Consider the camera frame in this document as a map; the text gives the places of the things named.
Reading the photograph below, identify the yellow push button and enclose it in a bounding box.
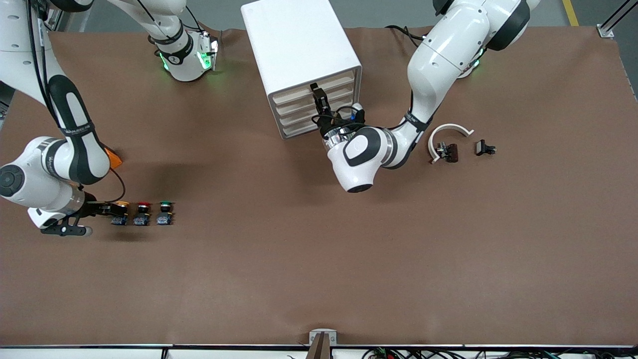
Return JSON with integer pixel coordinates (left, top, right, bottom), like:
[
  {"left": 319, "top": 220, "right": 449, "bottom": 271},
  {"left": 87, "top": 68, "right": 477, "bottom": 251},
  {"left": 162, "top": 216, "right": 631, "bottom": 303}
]
[{"left": 110, "top": 201, "right": 132, "bottom": 226}]

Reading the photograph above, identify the white tray edge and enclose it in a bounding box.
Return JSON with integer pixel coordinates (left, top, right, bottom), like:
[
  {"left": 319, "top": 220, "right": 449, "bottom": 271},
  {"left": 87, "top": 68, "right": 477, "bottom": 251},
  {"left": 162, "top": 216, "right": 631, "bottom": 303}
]
[{"left": 272, "top": 71, "right": 356, "bottom": 105}]

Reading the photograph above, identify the red push button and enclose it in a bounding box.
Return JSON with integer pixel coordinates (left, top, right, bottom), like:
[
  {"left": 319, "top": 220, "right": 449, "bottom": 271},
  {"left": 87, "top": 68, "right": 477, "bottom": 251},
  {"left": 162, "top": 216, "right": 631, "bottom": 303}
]
[{"left": 133, "top": 201, "right": 153, "bottom": 226}]

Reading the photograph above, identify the green push button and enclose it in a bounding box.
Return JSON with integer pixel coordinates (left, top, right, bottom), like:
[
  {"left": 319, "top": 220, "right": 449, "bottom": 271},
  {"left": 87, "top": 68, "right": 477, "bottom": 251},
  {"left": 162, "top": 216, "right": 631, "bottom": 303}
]
[{"left": 156, "top": 200, "right": 175, "bottom": 226}]

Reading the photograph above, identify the orange box with hole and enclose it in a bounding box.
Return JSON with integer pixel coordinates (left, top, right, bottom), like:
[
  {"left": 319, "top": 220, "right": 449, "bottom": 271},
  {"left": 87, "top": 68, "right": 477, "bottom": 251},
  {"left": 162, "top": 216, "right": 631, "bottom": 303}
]
[{"left": 102, "top": 144, "right": 123, "bottom": 170}]

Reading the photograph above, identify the small black metal connector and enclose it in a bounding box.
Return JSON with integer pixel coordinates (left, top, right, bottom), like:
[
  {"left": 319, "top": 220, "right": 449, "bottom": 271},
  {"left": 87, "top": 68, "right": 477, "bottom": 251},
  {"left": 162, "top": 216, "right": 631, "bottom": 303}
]
[{"left": 436, "top": 143, "right": 460, "bottom": 163}]

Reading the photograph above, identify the white curved plastic bracket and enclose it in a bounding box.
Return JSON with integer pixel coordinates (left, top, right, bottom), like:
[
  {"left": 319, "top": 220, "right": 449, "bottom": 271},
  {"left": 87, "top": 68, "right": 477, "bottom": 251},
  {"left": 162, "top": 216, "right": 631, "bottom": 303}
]
[{"left": 428, "top": 123, "right": 475, "bottom": 165}]

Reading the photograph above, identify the black base cable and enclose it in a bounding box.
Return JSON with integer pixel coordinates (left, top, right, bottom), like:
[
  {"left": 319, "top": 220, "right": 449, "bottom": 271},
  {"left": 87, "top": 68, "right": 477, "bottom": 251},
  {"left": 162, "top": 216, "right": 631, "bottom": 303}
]
[{"left": 385, "top": 24, "right": 430, "bottom": 48}]

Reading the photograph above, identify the white table edge rail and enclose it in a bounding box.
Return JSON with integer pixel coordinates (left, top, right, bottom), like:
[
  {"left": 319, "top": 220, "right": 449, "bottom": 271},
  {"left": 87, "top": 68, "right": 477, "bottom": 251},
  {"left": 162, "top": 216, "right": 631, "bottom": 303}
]
[{"left": 0, "top": 344, "right": 638, "bottom": 359}]

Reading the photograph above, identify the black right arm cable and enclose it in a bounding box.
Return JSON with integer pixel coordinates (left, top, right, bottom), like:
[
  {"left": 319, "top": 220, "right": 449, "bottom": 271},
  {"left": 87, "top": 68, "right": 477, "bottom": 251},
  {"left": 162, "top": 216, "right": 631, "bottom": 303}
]
[{"left": 26, "top": 0, "right": 126, "bottom": 204}]

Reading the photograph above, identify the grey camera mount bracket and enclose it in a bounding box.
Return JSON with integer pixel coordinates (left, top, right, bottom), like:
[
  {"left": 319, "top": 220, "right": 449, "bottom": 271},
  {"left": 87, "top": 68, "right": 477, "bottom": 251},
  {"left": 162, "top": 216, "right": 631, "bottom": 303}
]
[{"left": 305, "top": 329, "right": 338, "bottom": 359}]

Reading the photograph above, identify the black cable bundle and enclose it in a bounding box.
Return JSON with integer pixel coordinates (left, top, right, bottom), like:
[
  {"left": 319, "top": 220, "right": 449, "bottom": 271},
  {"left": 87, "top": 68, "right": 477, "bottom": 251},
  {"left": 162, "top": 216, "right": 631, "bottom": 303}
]
[{"left": 287, "top": 347, "right": 638, "bottom": 359}]

